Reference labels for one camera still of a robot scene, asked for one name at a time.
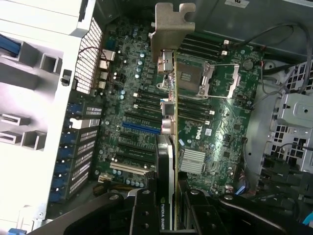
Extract white expansion slot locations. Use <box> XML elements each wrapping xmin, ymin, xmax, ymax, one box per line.
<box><xmin>109</xmin><ymin>160</ymin><xmax>157</xmax><ymax>175</ymax></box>

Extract white power connector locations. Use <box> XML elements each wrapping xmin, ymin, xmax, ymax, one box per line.
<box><xmin>97</xmin><ymin>172</ymin><xmax>112</xmax><ymax>184</ymax></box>

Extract silver chipset heatsink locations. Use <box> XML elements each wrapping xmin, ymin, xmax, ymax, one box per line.
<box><xmin>179</xmin><ymin>147</ymin><xmax>206</xmax><ymax>172</ymax></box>

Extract long black expansion slot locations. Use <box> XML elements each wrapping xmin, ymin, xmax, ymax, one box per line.
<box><xmin>114</xmin><ymin>150</ymin><xmax>157</xmax><ymax>163</ymax></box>
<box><xmin>118</xmin><ymin>141</ymin><xmax>157</xmax><ymax>152</ymax></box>
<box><xmin>124</xmin><ymin>112</ymin><xmax>162</xmax><ymax>123</ymax></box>

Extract short black expansion slot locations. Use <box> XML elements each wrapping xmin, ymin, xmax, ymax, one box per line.
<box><xmin>119</xmin><ymin>132</ymin><xmax>139</xmax><ymax>140</ymax></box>

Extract green Dell motherboard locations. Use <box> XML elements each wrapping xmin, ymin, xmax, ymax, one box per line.
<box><xmin>94</xmin><ymin>14</ymin><xmax>266</xmax><ymax>196</ymax></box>

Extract blue expansion slot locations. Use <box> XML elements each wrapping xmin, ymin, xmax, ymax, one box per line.
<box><xmin>121</xmin><ymin>121</ymin><xmax>162</xmax><ymax>135</ymax></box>

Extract blue card retention clip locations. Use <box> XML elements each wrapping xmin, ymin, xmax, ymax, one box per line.
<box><xmin>48</xmin><ymin>188</ymin><xmax>66</xmax><ymax>203</ymax></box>
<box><xmin>51</xmin><ymin>176</ymin><xmax>69</xmax><ymax>189</ymax></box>
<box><xmin>61</xmin><ymin>133</ymin><xmax>77</xmax><ymax>145</ymax></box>
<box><xmin>59</xmin><ymin>145</ymin><xmax>74</xmax><ymax>158</ymax></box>
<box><xmin>65</xmin><ymin>103</ymin><xmax>83</xmax><ymax>116</ymax></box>
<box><xmin>55</xmin><ymin>160</ymin><xmax>71</xmax><ymax>173</ymax></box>

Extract open black PC case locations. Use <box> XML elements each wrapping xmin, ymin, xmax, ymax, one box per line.
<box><xmin>44</xmin><ymin>0</ymin><xmax>313</xmax><ymax>235</ymax></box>

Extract black plastic shroud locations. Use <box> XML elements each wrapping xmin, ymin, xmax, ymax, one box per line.
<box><xmin>260</xmin><ymin>156</ymin><xmax>313</xmax><ymax>235</ymax></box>

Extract black RAM slot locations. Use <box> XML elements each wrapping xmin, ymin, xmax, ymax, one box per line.
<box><xmin>135</xmin><ymin>97</ymin><xmax>213</xmax><ymax>120</ymax></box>
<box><xmin>192</xmin><ymin>33</ymin><xmax>232</xmax><ymax>46</ymax></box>
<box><xmin>176</xmin><ymin>44</ymin><xmax>228</xmax><ymax>59</ymax></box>
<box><xmin>136</xmin><ymin>86</ymin><xmax>215</xmax><ymax>110</ymax></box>
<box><xmin>180</xmin><ymin>40</ymin><xmax>229</xmax><ymax>54</ymax></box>
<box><xmin>185</xmin><ymin>36</ymin><xmax>230</xmax><ymax>49</ymax></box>
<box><xmin>133</xmin><ymin>92</ymin><xmax>215</xmax><ymax>116</ymax></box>

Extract blue case latch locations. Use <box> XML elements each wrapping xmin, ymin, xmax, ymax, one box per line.
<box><xmin>7</xmin><ymin>227</ymin><xmax>27</xmax><ymax>235</ymax></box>

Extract CPU socket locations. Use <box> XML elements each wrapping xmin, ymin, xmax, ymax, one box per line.
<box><xmin>176</xmin><ymin>57</ymin><xmax>213</xmax><ymax>98</ymax></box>

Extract silver disk bay cage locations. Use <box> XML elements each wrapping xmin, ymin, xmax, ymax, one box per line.
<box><xmin>265</xmin><ymin>61</ymin><xmax>313</xmax><ymax>172</ymax></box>

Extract grey parts rack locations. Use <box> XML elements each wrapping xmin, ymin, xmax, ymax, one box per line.
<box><xmin>0</xmin><ymin>34</ymin><xmax>71</xmax><ymax>221</ymax></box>

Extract blue disk carrier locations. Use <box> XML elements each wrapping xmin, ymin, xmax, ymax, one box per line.
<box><xmin>0</xmin><ymin>33</ymin><xmax>21</xmax><ymax>59</ymax></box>

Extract sleeved yellow black cable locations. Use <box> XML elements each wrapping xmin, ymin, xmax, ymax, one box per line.
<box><xmin>92</xmin><ymin>182</ymin><xmax>137</xmax><ymax>198</ymax></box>

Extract blue plastic drive handle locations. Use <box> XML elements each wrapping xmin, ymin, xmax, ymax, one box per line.
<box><xmin>302</xmin><ymin>211</ymin><xmax>313</xmax><ymax>227</ymax></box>

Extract small black case switch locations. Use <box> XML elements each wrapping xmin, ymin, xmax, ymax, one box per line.
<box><xmin>60</xmin><ymin>69</ymin><xmax>73</xmax><ymax>87</ymax></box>

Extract red black twisted wire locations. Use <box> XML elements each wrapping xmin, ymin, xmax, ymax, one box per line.
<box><xmin>78</xmin><ymin>46</ymin><xmax>116</xmax><ymax>62</ymax></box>

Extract grey wire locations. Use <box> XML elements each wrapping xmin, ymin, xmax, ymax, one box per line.
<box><xmin>300</xmin><ymin>23</ymin><xmax>313</xmax><ymax>95</ymax></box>

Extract black looped wire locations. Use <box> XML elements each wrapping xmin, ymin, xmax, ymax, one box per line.
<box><xmin>232</xmin><ymin>22</ymin><xmax>295</xmax><ymax>48</ymax></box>

